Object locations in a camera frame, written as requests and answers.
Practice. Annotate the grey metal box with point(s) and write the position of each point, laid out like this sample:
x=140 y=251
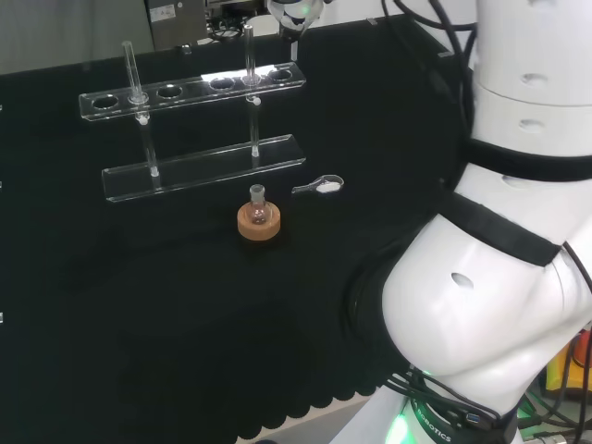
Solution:
x=176 y=20

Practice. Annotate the yellow stop button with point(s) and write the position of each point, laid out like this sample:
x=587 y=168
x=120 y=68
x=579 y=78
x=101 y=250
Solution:
x=578 y=365

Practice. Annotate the glass weighing funnel with powder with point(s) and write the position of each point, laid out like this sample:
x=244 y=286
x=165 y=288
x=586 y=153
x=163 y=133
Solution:
x=329 y=186

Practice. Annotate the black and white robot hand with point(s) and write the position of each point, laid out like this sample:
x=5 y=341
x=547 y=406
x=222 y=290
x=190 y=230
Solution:
x=296 y=11

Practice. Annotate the clear acrylic funnel stand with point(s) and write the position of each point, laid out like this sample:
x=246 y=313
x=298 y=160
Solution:
x=199 y=168

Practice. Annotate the glass round-bottom flask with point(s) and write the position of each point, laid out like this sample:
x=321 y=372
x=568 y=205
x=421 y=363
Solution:
x=258 y=213

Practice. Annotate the black cloth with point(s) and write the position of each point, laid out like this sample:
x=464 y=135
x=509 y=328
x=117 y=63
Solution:
x=139 y=300

